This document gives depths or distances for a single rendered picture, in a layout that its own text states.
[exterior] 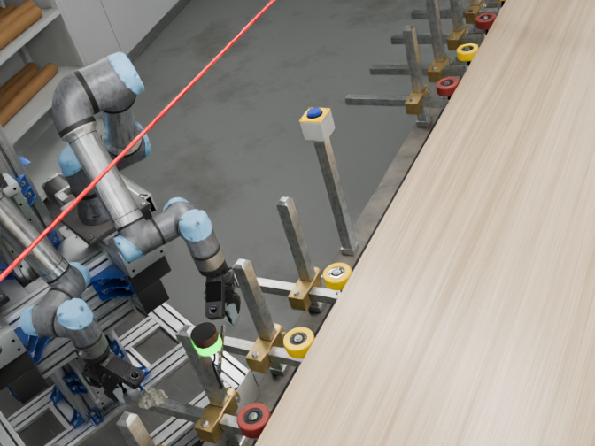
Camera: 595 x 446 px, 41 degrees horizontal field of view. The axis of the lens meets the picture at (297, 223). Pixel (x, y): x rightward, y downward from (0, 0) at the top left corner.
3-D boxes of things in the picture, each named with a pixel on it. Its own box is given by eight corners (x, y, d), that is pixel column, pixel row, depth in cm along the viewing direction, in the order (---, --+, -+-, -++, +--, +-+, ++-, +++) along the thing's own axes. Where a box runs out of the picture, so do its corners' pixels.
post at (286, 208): (314, 324, 242) (274, 202, 213) (319, 316, 244) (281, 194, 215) (325, 326, 240) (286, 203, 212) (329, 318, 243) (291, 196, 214)
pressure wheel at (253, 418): (243, 453, 191) (229, 424, 184) (258, 426, 196) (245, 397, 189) (272, 461, 187) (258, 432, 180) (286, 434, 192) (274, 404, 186)
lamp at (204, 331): (214, 398, 191) (185, 338, 178) (225, 380, 194) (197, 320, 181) (234, 403, 188) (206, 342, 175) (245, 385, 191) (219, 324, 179)
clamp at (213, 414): (199, 440, 195) (193, 426, 192) (226, 396, 203) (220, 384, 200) (218, 445, 192) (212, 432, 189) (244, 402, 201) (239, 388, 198)
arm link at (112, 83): (93, 150, 245) (68, 63, 193) (136, 129, 249) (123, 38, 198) (112, 181, 242) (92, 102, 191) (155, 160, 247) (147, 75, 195)
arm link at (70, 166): (67, 186, 243) (49, 149, 235) (106, 165, 247) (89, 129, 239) (78, 202, 234) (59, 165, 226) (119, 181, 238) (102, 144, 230)
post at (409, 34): (421, 141, 307) (401, 28, 278) (424, 136, 309) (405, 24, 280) (429, 142, 305) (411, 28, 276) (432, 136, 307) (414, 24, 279)
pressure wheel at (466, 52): (483, 69, 305) (481, 42, 298) (476, 80, 300) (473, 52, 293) (464, 68, 309) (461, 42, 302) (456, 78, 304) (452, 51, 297)
